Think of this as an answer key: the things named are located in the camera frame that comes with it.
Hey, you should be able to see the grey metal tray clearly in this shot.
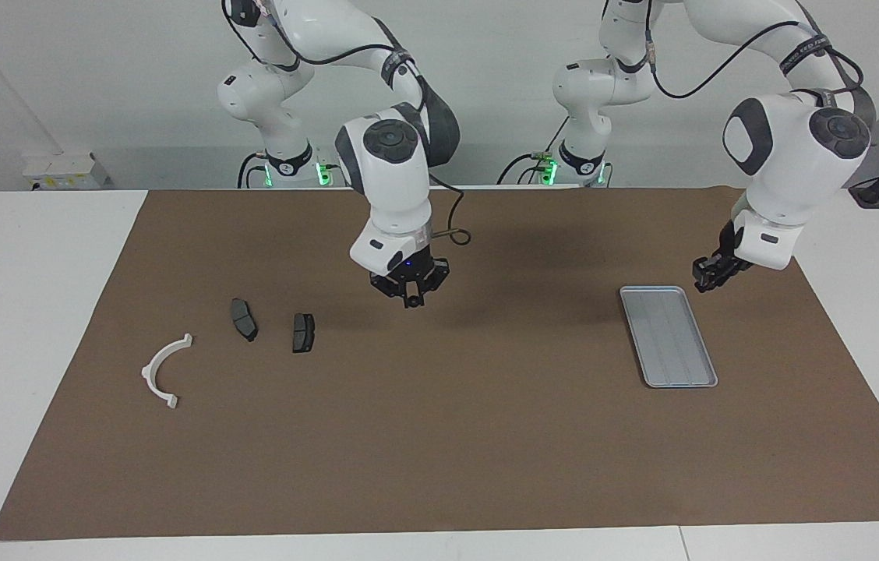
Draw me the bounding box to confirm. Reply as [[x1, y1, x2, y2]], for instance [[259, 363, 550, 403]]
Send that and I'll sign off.
[[619, 285, 718, 389]]

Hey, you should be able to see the short rectangular grey brake pad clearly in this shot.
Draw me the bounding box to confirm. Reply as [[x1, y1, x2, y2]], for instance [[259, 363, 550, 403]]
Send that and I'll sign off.
[[291, 312, 316, 354]]

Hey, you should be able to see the brown table mat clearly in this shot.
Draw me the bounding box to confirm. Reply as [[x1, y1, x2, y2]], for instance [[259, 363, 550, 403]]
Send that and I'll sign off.
[[0, 187, 879, 542]]

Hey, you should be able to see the long curved grey brake pad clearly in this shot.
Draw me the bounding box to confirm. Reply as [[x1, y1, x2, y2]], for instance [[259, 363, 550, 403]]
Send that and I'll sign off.
[[230, 298, 259, 343]]

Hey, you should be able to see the white power box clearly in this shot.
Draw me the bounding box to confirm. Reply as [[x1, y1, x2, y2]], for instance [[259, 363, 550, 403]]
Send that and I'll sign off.
[[23, 150, 113, 192]]

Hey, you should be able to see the black left base cable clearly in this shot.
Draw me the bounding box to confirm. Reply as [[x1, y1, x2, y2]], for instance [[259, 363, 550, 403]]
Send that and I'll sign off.
[[496, 117, 571, 185]]

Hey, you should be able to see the black base cable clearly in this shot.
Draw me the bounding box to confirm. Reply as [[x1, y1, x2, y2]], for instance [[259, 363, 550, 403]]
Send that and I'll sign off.
[[496, 117, 571, 185], [237, 150, 269, 189]]

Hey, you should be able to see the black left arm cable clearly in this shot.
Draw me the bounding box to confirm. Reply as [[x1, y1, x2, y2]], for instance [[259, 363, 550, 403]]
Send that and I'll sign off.
[[644, 16, 867, 100]]

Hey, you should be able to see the black right base cable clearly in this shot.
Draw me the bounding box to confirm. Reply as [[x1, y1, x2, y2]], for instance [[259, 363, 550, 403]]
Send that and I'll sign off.
[[237, 150, 269, 189]]

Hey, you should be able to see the white curved plastic bracket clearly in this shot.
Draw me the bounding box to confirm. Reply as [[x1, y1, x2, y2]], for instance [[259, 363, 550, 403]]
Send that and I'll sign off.
[[141, 333, 195, 410]]

